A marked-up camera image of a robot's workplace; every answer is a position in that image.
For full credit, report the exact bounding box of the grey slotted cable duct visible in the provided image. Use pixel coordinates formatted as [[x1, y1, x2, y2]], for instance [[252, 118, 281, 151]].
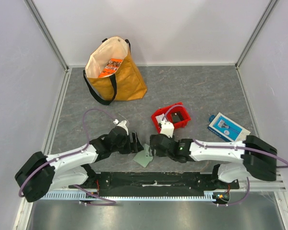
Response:
[[40, 189, 221, 201]]

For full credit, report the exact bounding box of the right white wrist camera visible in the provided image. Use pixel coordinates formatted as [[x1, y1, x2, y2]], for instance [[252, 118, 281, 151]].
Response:
[[159, 120, 174, 138]]

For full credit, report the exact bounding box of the white credit card stack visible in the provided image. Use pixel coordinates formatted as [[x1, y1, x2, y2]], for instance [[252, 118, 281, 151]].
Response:
[[156, 114, 164, 124]]

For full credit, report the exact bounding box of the orange printed box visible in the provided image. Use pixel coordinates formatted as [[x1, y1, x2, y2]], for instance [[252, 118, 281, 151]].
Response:
[[98, 58, 123, 78]]

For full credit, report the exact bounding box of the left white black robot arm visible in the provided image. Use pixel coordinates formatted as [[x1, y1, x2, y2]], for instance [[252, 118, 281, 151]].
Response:
[[15, 126, 144, 202]]

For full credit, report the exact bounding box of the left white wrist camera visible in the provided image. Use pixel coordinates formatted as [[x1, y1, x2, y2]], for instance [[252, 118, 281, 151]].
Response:
[[113, 119, 129, 135]]

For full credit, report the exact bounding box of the blue razor package box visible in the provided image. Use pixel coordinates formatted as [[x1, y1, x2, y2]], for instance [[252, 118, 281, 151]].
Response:
[[207, 113, 251, 142]]

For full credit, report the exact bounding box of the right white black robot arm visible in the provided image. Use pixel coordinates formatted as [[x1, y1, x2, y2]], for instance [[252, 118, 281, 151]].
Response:
[[149, 134, 277, 189]]

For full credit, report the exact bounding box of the red plastic bin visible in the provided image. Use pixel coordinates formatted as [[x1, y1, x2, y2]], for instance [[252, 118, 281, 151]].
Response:
[[151, 102, 191, 133]]

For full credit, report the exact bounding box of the right aluminium frame post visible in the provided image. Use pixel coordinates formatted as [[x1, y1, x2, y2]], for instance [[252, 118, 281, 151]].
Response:
[[235, 0, 279, 70]]

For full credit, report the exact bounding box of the mustard yellow tote bag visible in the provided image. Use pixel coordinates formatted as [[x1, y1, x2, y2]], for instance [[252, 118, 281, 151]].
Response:
[[83, 36, 147, 105]]

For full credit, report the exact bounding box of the left aluminium frame post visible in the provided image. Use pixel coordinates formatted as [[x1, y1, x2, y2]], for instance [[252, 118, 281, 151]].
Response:
[[24, 0, 69, 71]]

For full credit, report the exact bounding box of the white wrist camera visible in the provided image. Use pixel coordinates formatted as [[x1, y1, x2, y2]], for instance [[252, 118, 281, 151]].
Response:
[[159, 120, 174, 138], [113, 119, 129, 135]]

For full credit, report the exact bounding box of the aluminium frame post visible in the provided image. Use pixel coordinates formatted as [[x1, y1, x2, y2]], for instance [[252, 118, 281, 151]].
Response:
[[24, 0, 69, 71], [235, 0, 279, 70]]

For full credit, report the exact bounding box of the small black object in bin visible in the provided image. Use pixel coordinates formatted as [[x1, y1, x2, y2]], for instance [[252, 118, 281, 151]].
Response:
[[171, 111, 183, 124]]

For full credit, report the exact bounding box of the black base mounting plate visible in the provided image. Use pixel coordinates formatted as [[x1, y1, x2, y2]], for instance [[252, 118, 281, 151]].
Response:
[[80, 172, 240, 191]]

